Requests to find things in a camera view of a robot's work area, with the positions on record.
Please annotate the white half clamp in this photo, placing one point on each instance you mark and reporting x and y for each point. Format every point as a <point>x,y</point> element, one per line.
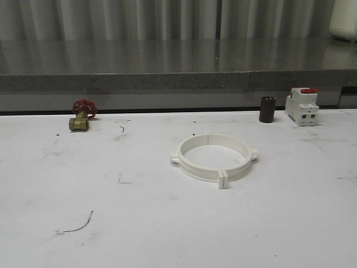
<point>201,170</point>
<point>240,156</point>

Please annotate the grey stone counter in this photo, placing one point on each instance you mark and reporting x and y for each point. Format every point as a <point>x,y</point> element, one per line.
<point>49,76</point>

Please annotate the dark brown cylinder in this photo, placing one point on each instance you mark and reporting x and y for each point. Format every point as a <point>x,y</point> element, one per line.
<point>267,109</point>

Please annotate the brass valve red handwheel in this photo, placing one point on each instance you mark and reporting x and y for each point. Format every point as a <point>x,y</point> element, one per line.
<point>84,110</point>

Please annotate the white container on counter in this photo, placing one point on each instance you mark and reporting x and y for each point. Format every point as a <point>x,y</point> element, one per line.
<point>343,20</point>

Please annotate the white circuit breaker red switch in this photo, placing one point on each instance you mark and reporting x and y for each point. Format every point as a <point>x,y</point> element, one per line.
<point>301,106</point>

